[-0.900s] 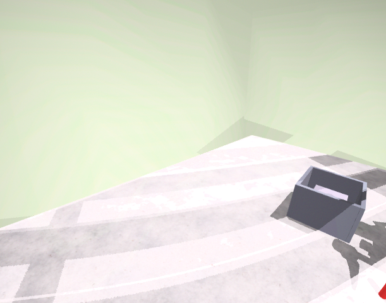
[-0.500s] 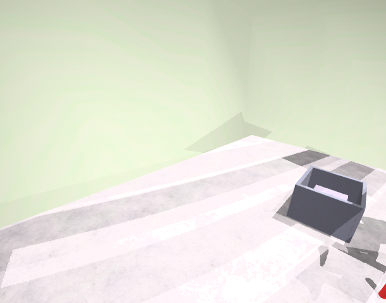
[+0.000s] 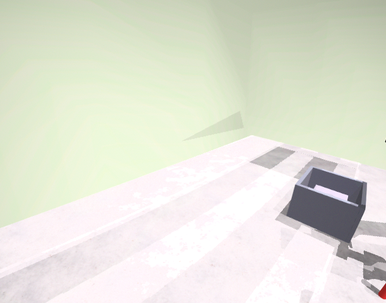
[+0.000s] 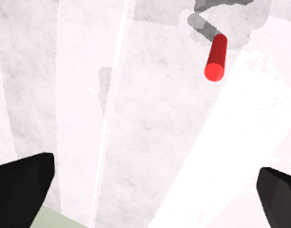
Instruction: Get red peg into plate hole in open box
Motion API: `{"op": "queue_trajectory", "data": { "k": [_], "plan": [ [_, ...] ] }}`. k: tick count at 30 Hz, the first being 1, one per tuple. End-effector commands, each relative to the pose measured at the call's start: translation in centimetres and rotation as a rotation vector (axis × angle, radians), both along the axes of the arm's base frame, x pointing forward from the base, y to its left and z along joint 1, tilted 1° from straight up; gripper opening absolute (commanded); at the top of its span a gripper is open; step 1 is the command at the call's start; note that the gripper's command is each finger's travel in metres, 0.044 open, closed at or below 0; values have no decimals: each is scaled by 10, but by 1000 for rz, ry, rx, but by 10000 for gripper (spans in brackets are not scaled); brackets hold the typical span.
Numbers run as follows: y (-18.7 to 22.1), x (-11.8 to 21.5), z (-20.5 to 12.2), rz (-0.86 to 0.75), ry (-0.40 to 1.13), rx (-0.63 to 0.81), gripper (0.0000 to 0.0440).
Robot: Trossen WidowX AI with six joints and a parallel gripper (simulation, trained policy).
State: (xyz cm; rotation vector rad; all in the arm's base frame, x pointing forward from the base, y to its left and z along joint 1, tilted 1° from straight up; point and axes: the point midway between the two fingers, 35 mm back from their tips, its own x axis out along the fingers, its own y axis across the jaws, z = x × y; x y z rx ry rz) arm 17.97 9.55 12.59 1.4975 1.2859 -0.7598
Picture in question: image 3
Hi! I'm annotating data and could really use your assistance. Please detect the grey open box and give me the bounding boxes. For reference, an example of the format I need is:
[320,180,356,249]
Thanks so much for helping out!
[286,165,367,243]

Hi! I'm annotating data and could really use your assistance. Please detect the pale lilac flat plate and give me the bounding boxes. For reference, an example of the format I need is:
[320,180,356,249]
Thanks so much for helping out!
[314,185,348,201]

